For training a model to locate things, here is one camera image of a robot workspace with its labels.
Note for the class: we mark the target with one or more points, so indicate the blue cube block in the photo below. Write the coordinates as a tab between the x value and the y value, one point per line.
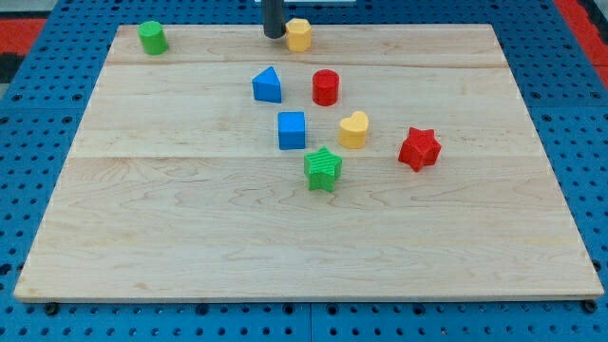
291	130

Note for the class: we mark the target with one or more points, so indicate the green star block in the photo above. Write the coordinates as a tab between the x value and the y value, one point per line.
322	169

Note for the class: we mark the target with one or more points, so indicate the yellow heart block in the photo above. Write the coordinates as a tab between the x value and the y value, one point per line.
353	130

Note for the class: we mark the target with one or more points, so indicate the light wooden board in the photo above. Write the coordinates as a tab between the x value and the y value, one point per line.
175	189

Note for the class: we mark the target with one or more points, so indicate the red cylinder block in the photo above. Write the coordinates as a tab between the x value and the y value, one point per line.
325	87

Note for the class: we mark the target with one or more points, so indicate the blue triangle block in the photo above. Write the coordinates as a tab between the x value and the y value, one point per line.
267	86

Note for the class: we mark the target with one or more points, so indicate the red star block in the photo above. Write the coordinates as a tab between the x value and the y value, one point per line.
419	149

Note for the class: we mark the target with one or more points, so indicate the yellow hexagon block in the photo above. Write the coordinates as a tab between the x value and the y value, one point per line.
299	35

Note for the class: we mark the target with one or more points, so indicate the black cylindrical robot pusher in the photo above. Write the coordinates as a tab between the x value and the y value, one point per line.
274	25

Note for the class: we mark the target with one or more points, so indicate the green cylinder block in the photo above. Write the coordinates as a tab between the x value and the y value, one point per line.
152	37

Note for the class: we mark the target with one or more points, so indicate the blue perforated base panel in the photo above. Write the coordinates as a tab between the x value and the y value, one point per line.
48	93

